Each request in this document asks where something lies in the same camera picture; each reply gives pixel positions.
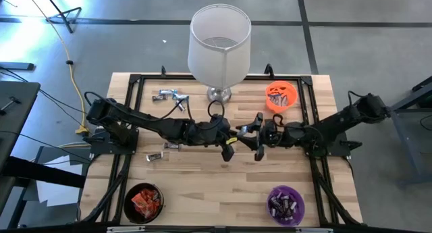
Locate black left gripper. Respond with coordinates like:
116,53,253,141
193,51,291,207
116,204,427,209
198,114,241,162

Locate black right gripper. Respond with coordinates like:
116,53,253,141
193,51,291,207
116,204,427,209
236,111,288,162

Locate purple plastic bucket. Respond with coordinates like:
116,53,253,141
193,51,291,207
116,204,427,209
265,184,306,227

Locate black plastic bucket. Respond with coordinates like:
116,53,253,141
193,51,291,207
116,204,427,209
123,182,165,225

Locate orange pumpkin bucket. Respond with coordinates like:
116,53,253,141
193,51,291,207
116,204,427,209
265,80,299,114

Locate silver lamp with white shade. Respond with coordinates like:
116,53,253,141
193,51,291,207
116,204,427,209
187,3,252,105

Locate white paper sheets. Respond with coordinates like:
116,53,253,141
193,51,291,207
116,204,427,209
35,154,85,207

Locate black metal stand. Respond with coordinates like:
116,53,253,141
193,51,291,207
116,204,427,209
40,0,83,34

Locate dark grey side table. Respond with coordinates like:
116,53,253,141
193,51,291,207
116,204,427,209
0,80,41,173

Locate black flat bar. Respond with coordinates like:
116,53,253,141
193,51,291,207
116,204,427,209
0,61,35,72

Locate black aluminium table frame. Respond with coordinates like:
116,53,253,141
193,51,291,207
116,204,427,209
77,72,364,233

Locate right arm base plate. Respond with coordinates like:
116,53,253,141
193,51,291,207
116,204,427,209
305,130,364,158

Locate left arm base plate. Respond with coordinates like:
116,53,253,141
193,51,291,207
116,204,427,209
82,127,140,156

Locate yellow extension cable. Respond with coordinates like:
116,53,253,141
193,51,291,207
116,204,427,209
22,0,90,135

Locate grey metal cart frame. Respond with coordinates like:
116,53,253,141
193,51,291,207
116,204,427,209
387,76,432,186

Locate black floor cable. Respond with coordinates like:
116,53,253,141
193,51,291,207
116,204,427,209
0,66,92,126

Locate black frame beam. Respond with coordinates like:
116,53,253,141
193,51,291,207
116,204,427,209
0,156,86,190

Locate black T-shaped handle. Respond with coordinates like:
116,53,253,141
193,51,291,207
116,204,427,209
0,96,22,115

